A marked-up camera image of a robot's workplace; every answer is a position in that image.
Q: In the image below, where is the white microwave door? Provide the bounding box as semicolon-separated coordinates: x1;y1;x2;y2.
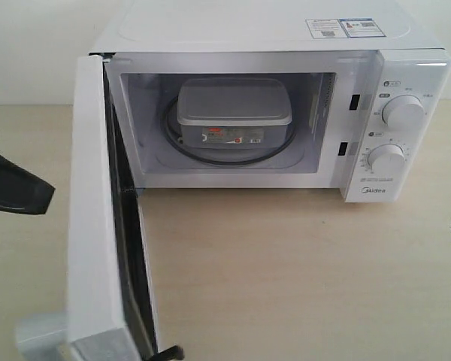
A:
66;55;153;360

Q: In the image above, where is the glass turntable plate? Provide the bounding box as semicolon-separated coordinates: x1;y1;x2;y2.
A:
159;96;296;167

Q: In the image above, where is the blue white warning sticker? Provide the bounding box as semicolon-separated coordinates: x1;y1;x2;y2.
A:
305;18;386;39

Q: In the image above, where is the white plastic food container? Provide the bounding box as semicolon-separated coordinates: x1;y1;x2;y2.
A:
177;77;292;150

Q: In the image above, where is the white upper power knob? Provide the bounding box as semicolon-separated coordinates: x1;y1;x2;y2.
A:
382;95;425;130

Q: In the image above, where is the white Midea microwave oven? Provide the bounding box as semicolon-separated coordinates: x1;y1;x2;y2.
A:
87;1;451;203

